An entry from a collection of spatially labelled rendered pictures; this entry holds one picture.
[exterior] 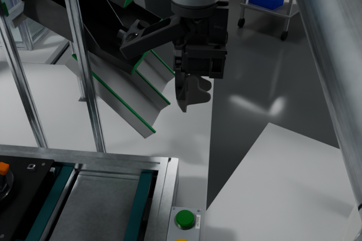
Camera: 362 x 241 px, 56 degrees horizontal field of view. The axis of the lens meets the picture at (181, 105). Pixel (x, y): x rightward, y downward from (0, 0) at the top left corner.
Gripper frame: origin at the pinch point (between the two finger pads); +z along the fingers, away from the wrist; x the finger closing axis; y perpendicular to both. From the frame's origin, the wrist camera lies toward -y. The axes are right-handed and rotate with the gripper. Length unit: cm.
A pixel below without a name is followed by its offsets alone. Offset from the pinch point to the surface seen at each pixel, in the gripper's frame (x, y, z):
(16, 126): 30, -59, 37
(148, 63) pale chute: 43.2, -15.1, 17.4
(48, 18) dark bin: 18.6, -31.6, -7.6
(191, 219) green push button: -6.9, 3.0, 25.5
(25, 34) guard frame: 81, -78, 29
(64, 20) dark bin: 17.8, -27.6, -7.6
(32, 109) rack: 14.2, -39.9, 15.5
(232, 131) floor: 132, 22, 123
